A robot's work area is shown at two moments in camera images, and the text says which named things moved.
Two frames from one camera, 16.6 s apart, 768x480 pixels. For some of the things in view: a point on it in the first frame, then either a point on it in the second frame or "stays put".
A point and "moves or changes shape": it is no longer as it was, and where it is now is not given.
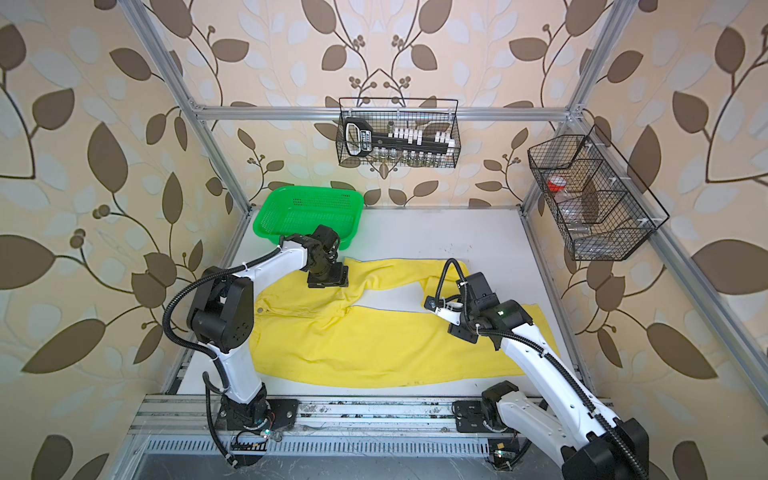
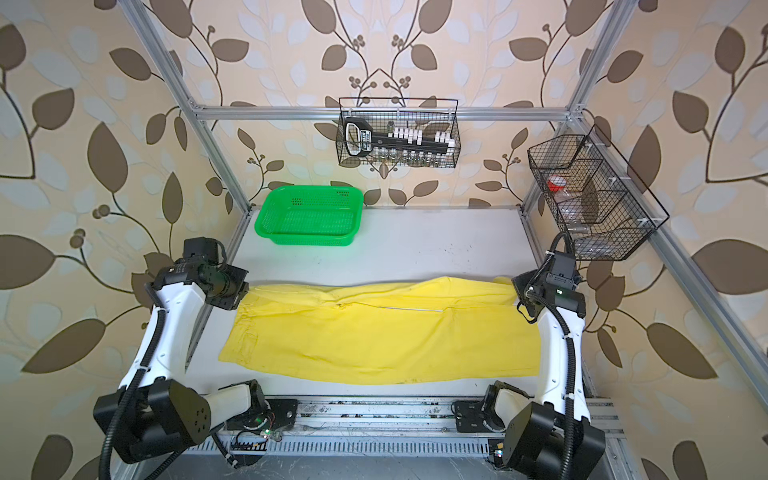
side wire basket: [603, 209] stays put
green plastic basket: [298, 210] stays put
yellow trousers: [376, 327] moves or changes shape
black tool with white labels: [359, 139] stays put
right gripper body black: [465, 327] → [528, 280]
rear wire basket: [430, 115] stays put
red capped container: [556, 183] stays put
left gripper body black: [329, 273] → [230, 283]
